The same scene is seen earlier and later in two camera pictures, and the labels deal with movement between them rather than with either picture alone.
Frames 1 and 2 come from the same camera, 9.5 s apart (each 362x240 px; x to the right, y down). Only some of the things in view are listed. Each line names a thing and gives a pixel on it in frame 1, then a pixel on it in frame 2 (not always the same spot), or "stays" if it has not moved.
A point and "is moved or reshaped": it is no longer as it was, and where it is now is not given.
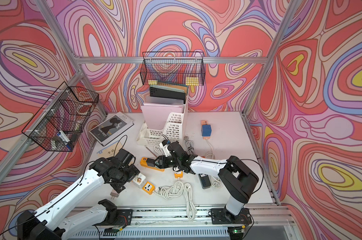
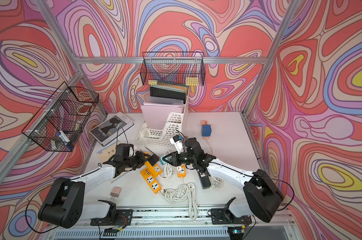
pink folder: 156,115 stays
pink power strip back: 204,122 stays
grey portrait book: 117,123 stays
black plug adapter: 150,162 is moved or reshaped
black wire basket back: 173,67 stays
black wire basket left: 59,121 stays
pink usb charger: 114,193 stays
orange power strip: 148,188 → 153,182
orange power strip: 143,162 is moved or reshaped
